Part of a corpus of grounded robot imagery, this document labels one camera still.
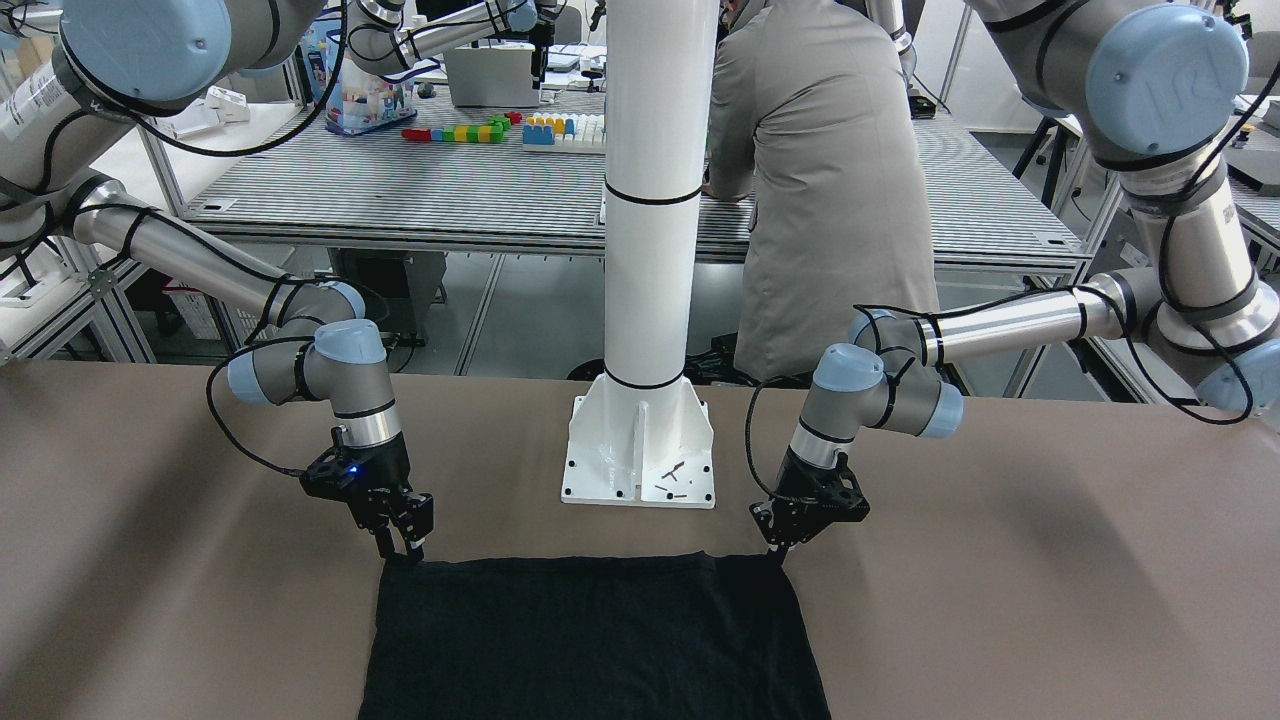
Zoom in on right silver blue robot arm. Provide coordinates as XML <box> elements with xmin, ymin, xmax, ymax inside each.
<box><xmin>3</xmin><ymin>1</ymin><xmax>434</xmax><ymax>565</ymax></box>

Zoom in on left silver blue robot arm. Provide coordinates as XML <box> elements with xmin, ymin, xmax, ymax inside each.
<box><xmin>750</xmin><ymin>1</ymin><xmax>1277</xmax><ymax>562</ymax></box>

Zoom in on man in grey coat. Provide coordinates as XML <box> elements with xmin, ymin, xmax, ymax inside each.
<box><xmin>704</xmin><ymin>1</ymin><xmax>940</xmax><ymax>380</ymax></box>

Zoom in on black printed t-shirt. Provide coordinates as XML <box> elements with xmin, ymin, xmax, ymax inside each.
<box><xmin>358</xmin><ymin>553</ymin><xmax>829</xmax><ymax>719</ymax></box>

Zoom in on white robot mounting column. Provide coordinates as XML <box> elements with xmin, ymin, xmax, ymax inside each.
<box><xmin>561</xmin><ymin>1</ymin><xmax>721</xmax><ymax>509</ymax></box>

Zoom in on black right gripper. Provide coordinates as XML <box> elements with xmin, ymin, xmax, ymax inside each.
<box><xmin>348</xmin><ymin>436</ymin><xmax>435</xmax><ymax>568</ymax></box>

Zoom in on white tray of coloured pegs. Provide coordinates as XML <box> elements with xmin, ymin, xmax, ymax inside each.
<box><xmin>521</xmin><ymin>113</ymin><xmax>607</xmax><ymax>155</ymax></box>

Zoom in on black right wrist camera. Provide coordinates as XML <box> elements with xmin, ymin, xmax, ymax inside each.
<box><xmin>298</xmin><ymin>447</ymin><xmax>361</xmax><ymax>502</ymax></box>

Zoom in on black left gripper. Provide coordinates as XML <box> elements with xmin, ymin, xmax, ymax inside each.
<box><xmin>751</xmin><ymin>450</ymin><xmax>870</xmax><ymax>568</ymax></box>

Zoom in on coloured toy blocks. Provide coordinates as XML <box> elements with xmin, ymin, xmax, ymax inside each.
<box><xmin>401</xmin><ymin>111</ymin><xmax>524</xmax><ymax>143</ymax></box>

